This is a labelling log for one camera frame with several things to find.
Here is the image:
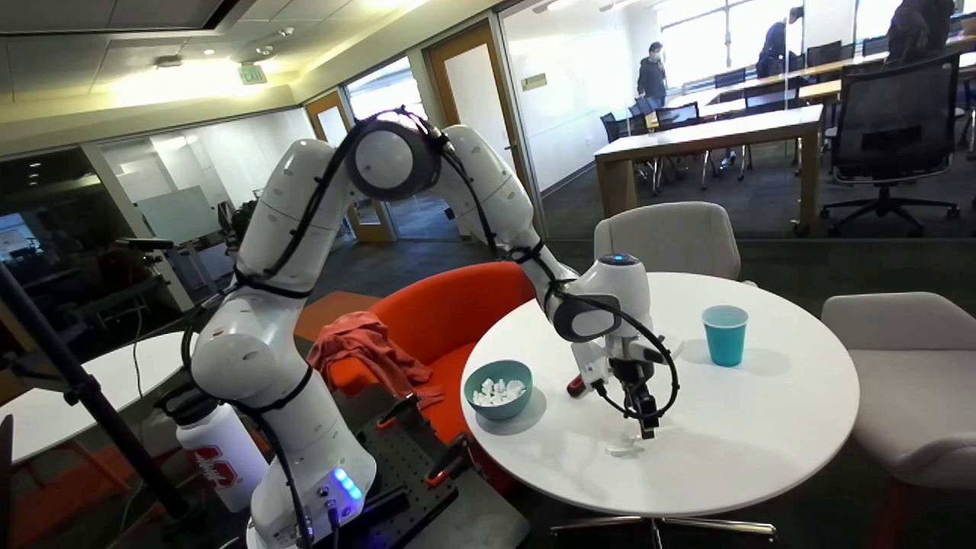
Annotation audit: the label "black orange clamp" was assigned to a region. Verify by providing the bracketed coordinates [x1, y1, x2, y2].
[425, 446, 476, 492]
[375, 389, 428, 431]

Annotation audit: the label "seated person in black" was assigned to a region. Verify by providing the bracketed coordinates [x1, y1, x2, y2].
[885, 0, 961, 66]

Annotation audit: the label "teal bowl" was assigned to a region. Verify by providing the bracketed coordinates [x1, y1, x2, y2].
[459, 357, 537, 423]

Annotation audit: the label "black tripod pole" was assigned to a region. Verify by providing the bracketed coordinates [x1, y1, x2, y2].
[0, 261, 194, 521]

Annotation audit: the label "person in dark jacket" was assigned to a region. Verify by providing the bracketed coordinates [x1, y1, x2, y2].
[634, 40, 671, 110]

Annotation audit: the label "small white pieces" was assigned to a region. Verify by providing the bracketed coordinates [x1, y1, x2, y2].
[472, 375, 528, 409]

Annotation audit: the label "white bottle with red print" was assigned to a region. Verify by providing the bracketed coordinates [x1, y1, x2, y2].
[174, 404, 273, 515]

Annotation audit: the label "long wooden table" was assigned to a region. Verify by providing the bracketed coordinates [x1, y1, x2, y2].
[592, 100, 830, 237]
[699, 54, 976, 115]

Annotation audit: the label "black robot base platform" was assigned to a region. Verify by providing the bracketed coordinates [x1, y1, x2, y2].
[242, 384, 494, 549]

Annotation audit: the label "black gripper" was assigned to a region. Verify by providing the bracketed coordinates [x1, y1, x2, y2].
[604, 344, 666, 441]

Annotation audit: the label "blue plastic cup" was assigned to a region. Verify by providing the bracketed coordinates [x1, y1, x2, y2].
[702, 301, 750, 369]

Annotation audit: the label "orange armchair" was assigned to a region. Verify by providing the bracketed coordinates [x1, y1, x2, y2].
[320, 258, 539, 451]

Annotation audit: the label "black mesh office chair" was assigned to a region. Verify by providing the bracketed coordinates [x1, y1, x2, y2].
[821, 47, 966, 237]

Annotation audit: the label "grey chair back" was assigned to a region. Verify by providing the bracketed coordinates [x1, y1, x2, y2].
[592, 199, 747, 280]

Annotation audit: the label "grey upholstered chair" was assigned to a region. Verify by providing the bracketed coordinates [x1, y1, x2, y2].
[821, 288, 976, 496]

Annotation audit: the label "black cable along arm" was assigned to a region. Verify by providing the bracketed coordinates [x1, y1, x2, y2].
[181, 107, 684, 549]

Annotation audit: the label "black conference chair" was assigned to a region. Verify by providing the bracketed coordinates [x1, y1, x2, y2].
[651, 97, 710, 193]

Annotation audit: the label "pink cloth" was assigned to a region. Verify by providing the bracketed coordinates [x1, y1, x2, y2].
[304, 307, 436, 404]

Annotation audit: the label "person in dark blue top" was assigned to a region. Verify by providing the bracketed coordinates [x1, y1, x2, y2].
[755, 5, 805, 80]

